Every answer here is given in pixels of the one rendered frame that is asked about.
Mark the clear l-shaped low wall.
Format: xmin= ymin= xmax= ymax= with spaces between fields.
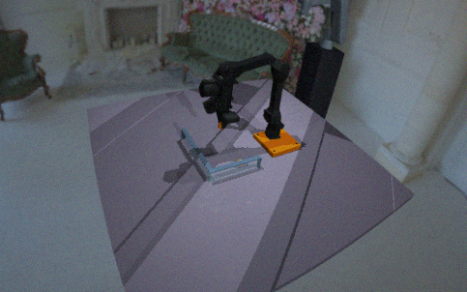
xmin=182 ymin=131 xmax=261 ymax=185

